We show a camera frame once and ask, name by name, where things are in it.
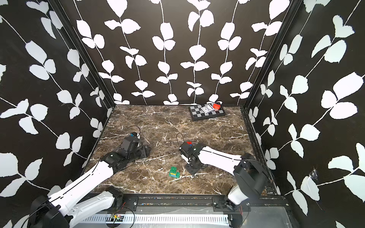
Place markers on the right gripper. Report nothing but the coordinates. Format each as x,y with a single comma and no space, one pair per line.
191,171

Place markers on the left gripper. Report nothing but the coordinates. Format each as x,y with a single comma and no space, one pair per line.
145,151

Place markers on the long green lego brick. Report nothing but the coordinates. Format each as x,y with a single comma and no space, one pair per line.
175,175

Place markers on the cream lego brick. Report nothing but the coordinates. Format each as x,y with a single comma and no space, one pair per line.
173,171

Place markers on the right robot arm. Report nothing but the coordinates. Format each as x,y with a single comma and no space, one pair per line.
251,175

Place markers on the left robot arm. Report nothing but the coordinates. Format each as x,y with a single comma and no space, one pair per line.
65,208

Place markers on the black white chessboard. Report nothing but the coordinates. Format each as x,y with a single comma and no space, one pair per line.
197,114

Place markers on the playing card deck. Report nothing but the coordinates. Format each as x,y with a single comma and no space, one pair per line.
207,108

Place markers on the red block on chessboard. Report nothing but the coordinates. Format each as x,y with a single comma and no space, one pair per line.
216,106

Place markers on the white perforated strip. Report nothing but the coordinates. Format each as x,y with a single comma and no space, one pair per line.
211,219

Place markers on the small circuit board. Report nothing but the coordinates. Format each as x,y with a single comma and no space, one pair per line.
113,219

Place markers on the black mounting rail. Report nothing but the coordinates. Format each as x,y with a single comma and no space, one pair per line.
219,203

